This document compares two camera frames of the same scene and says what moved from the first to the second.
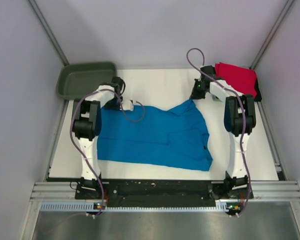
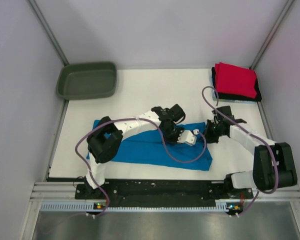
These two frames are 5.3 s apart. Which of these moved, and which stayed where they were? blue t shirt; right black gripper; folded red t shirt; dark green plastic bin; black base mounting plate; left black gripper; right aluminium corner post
Moved: blue t shirt; left black gripper; right black gripper
Stayed: dark green plastic bin; right aluminium corner post; black base mounting plate; folded red t shirt
